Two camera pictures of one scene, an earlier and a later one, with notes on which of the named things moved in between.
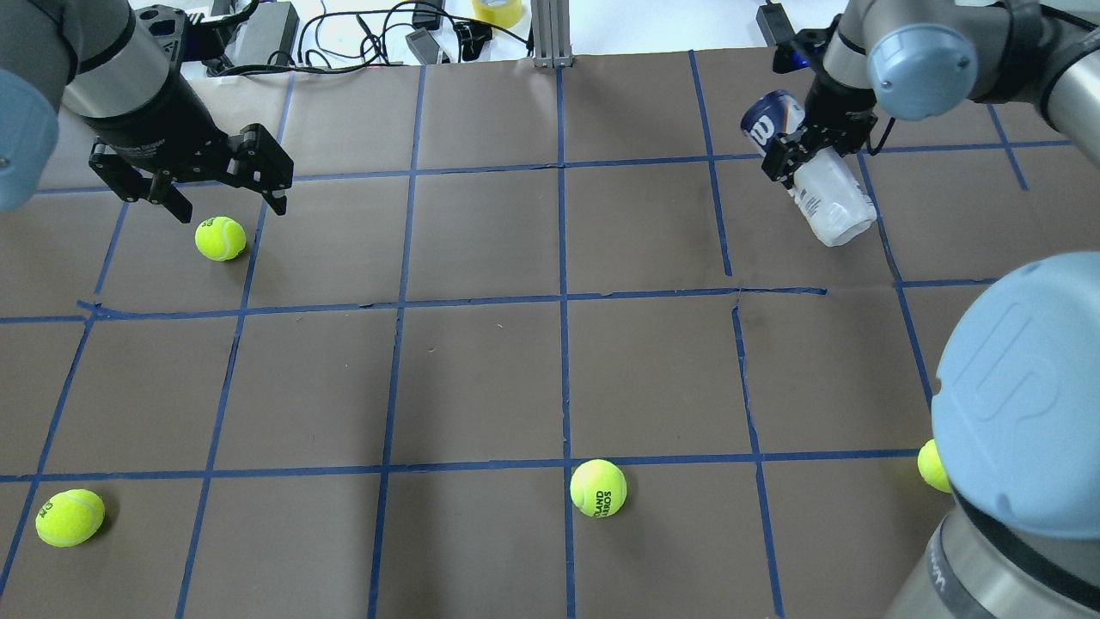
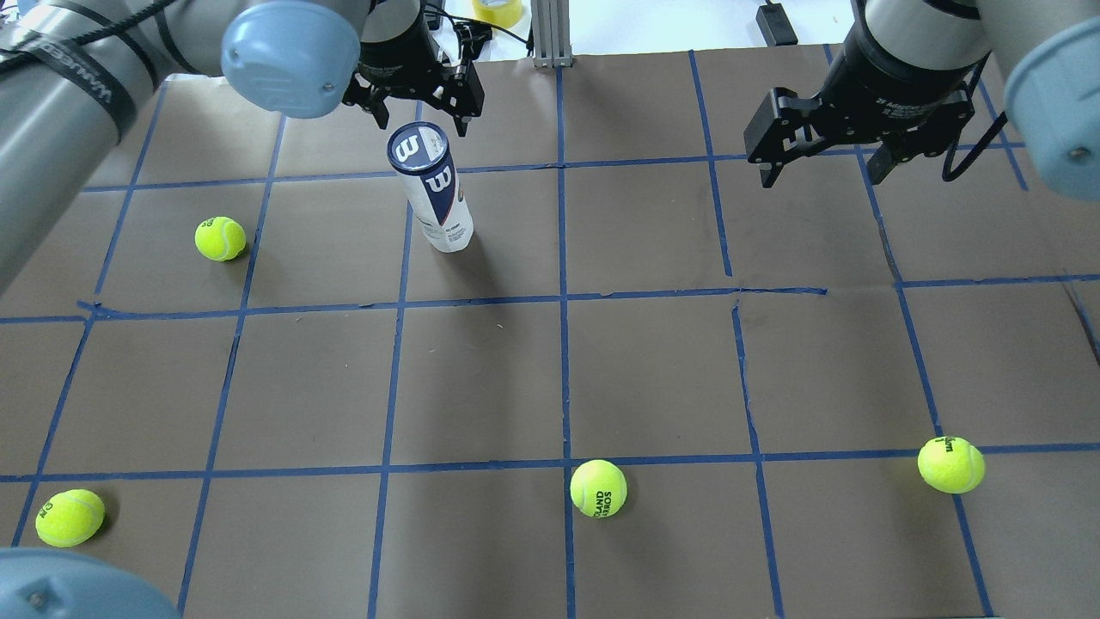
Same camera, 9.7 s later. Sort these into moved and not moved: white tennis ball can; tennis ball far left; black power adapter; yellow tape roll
Moved: white tennis ball can
Not moved: black power adapter; yellow tape roll; tennis ball far left
